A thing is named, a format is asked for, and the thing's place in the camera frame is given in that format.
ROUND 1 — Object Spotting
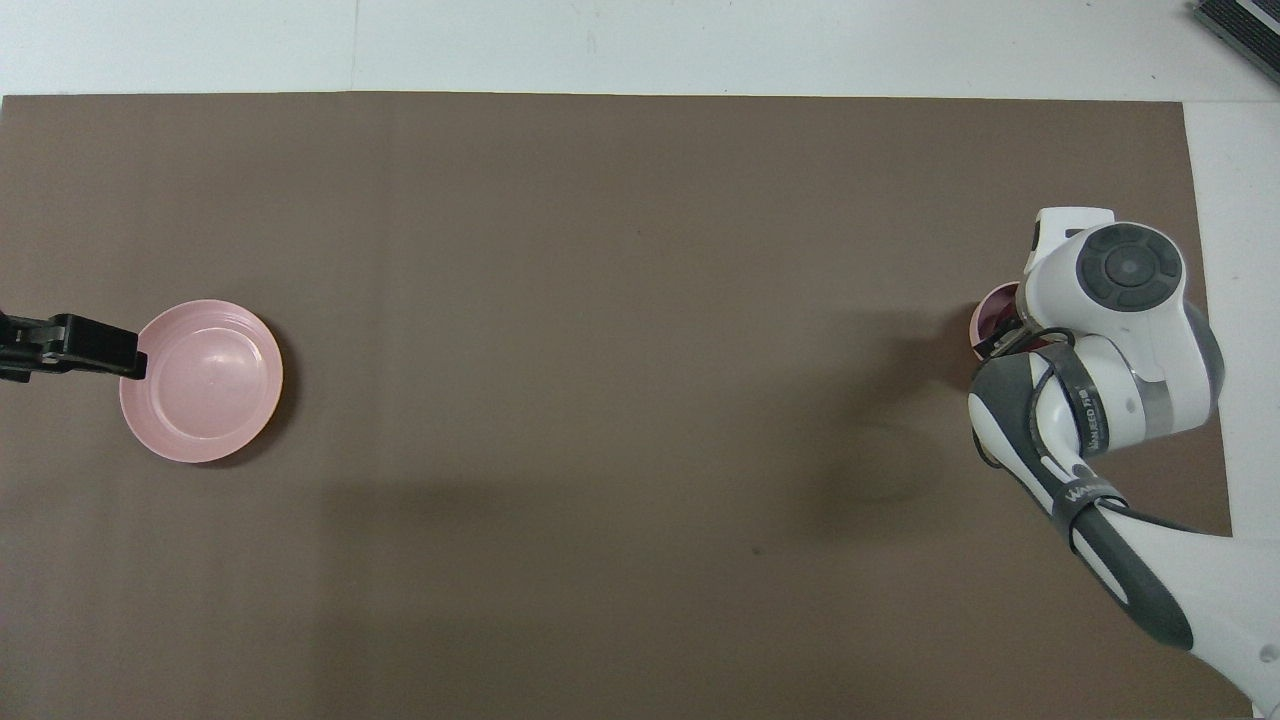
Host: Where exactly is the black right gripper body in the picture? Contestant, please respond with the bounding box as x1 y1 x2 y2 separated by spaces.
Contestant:
987 321 1037 359

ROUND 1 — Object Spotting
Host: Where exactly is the pink bowl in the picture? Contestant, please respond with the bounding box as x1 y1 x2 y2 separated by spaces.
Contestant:
969 282 1033 363

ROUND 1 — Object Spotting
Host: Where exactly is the pink plate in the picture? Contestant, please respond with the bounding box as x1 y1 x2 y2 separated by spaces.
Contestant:
119 299 285 464

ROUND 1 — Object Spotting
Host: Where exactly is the grey ribbed device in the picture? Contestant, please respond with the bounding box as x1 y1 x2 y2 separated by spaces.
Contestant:
1190 0 1280 86

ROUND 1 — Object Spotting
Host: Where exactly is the brown table mat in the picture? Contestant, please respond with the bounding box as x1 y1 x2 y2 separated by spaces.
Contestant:
0 92 1256 720

